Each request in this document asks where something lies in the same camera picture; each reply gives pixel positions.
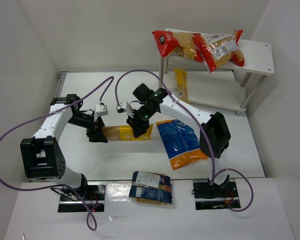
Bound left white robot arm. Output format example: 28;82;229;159
20;94;108;197

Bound red pasta bag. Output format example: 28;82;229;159
151;30;204;63
192;29;245;73

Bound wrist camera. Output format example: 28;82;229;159
94;103;108;119
116;101;133;117

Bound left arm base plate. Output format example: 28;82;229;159
55;181;106;213

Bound white two-tier shelf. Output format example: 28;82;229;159
158;38;275;115

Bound red pasta bag right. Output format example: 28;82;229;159
192;29;245;73

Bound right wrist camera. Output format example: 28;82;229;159
116;101;133;117

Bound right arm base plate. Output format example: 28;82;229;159
191;180;241;210

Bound red pasta bag left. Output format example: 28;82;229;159
151;30;204;63

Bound large yellow spaghetti bag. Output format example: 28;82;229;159
102;124;153;141

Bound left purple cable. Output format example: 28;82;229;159
0;75;115;231

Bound dark blue pasta bag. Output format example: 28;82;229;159
128;171;173;205

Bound small yellow spaghetti bag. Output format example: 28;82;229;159
173;68;190;104

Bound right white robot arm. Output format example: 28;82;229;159
127;83;231;186

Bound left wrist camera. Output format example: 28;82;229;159
94;103;108;119

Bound blue orange pasta bag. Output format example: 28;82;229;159
156;119;208;170

